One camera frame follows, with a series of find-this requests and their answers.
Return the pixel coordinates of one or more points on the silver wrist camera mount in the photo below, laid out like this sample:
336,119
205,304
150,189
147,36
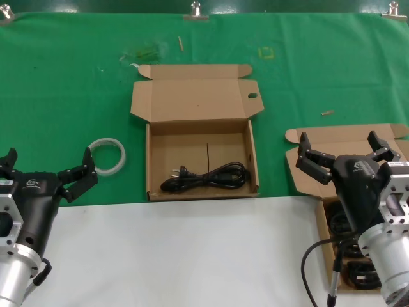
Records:
9,204
396,179

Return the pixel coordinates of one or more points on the clear tape scrap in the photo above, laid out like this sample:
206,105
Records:
134,65

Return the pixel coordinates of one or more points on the clear plastic bag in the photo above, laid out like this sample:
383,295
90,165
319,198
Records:
147,52

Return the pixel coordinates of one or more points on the metal binder clip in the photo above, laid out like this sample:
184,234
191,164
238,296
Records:
195,16
5,14
393,9

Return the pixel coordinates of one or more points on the clear tape roll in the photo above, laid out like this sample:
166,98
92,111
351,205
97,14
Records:
122,160

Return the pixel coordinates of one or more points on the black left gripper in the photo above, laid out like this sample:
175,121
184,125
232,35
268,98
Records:
38,198

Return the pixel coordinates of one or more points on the thin wooden stick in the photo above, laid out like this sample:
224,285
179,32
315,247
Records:
181,43

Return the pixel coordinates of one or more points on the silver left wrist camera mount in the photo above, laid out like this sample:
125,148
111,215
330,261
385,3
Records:
9,204

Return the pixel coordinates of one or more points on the cardboard box with round hole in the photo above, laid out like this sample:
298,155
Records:
198,96

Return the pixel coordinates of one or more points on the small wooden chip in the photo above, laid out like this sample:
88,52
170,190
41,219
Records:
328,113

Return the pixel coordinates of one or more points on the plain open cardboard box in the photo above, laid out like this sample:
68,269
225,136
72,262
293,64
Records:
319,188

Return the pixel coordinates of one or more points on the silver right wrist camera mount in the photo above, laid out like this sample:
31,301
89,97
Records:
396,179

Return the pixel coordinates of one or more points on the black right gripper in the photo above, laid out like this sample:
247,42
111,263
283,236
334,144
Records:
358,192

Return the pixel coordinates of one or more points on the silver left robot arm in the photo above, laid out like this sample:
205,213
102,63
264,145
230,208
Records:
12,278

